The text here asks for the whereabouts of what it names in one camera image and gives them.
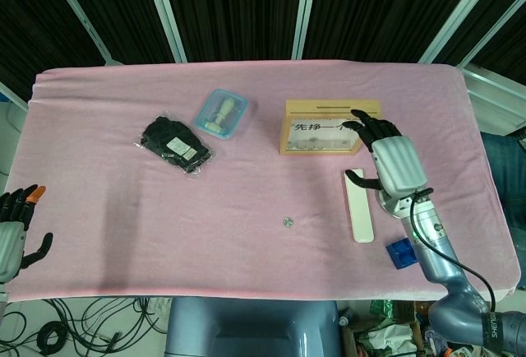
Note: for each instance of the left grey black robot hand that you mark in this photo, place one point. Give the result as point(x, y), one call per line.
point(10, 242)

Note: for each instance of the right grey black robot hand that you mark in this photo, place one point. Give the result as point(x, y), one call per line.
point(400, 163)

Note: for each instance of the small silver coin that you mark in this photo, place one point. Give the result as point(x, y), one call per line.
point(288, 221)

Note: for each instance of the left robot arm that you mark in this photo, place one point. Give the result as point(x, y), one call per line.
point(2, 299)

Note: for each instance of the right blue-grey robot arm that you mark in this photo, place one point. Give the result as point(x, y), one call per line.
point(437, 248)

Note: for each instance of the wooden coin box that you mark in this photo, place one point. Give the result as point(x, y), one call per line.
point(304, 108)

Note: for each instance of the long white plastic case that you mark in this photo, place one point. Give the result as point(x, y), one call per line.
point(361, 213)

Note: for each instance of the blue building block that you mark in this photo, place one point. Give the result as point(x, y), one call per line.
point(398, 253)

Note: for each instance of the green snack packet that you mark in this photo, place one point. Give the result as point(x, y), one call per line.
point(381, 307)

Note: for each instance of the pink tablecloth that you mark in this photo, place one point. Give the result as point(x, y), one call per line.
point(164, 229)

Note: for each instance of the light blue plastic box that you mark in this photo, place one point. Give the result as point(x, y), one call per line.
point(238, 116)

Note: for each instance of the wooden stamp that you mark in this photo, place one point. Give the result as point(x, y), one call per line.
point(224, 109)

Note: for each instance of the black gloves in plastic bag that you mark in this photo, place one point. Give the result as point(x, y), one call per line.
point(172, 143)

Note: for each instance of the blue-grey robot torso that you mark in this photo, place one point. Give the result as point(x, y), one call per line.
point(246, 324)

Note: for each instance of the black curtain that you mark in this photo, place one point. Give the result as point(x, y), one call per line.
point(246, 3)

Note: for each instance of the aluminium frame rail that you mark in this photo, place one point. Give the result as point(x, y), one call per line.
point(497, 98)

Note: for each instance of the thin aluminium frame post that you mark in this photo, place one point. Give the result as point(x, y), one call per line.
point(82, 19)

